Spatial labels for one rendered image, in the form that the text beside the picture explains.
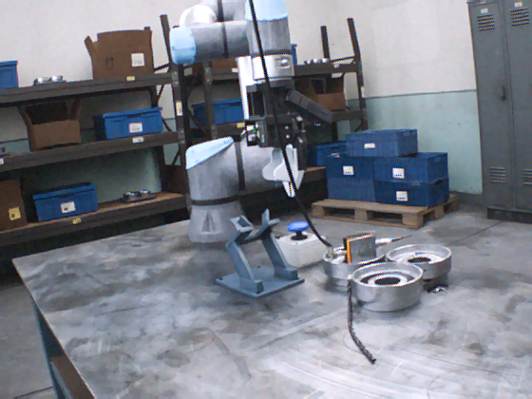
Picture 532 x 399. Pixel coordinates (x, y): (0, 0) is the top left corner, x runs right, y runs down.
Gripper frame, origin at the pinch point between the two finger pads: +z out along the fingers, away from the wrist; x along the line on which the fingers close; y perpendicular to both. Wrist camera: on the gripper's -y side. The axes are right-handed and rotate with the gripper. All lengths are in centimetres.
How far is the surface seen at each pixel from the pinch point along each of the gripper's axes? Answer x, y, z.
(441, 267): 29.2, -5.5, 11.1
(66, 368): -40, 43, 39
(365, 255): 17.2, -0.7, 9.9
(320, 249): 3.3, -2.3, 11.7
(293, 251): 2.3, 3.4, 10.8
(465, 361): 47, 12, 14
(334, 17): -386, -360, -119
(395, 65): -304, -367, -51
